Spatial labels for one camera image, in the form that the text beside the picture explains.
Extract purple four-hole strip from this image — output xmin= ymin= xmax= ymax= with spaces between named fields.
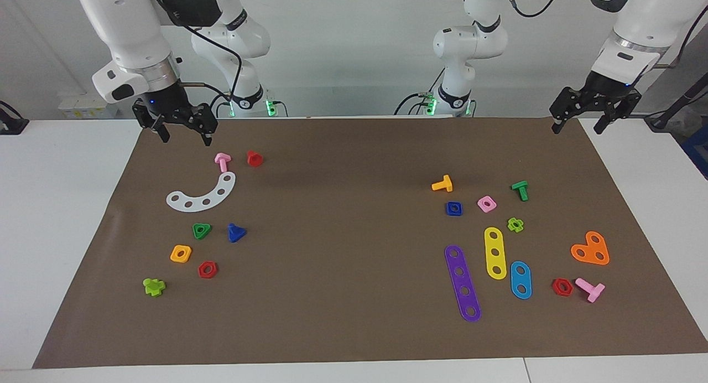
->
xmin=444 ymin=245 xmax=482 ymax=323

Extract black stand pole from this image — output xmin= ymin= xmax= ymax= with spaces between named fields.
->
xmin=644 ymin=76 xmax=708 ymax=132

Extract blue storage bin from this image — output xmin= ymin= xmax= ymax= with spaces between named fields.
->
xmin=681 ymin=123 xmax=708 ymax=180

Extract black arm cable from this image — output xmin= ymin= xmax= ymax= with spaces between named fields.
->
xmin=150 ymin=0 xmax=245 ymax=107
xmin=501 ymin=0 xmax=708 ymax=71

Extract black right base cables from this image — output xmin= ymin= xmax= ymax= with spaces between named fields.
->
xmin=215 ymin=92 xmax=289 ymax=118

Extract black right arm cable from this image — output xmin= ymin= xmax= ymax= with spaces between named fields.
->
xmin=150 ymin=0 xmax=245 ymax=107

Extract black base cables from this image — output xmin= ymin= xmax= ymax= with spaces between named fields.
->
xmin=215 ymin=92 xmax=289 ymax=118
xmin=394 ymin=89 xmax=440 ymax=116

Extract black left base cables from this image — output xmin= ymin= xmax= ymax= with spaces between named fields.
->
xmin=394 ymin=89 xmax=440 ymax=116

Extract white power strip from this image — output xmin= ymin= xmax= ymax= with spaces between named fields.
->
xmin=58 ymin=92 xmax=120 ymax=120

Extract orange three-hole angle plate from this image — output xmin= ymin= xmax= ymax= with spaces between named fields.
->
xmin=570 ymin=231 xmax=610 ymax=266

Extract white curved perforated plate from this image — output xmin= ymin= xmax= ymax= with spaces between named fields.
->
xmin=166 ymin=172 xmax=237 ymax=213

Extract yellow three-hole strip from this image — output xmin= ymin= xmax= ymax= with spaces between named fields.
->
xmin=484 ymin=227 xmax=507 ymax=280

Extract black clamp device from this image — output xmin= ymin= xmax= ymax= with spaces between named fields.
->
xmin=0 ymin=100 xmax=30 ymax=136

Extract blue two-hole strip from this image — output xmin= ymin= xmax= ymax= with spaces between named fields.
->
xmin=510 ymin=261 xmax=533 ymax=300

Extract brown table mat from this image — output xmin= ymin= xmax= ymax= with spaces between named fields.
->
xmin=32 ymin=116 xmax=708 ymax=369

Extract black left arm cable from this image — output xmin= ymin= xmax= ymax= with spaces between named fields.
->
xmin=501 ymin=0 xmax=708 ymax=71

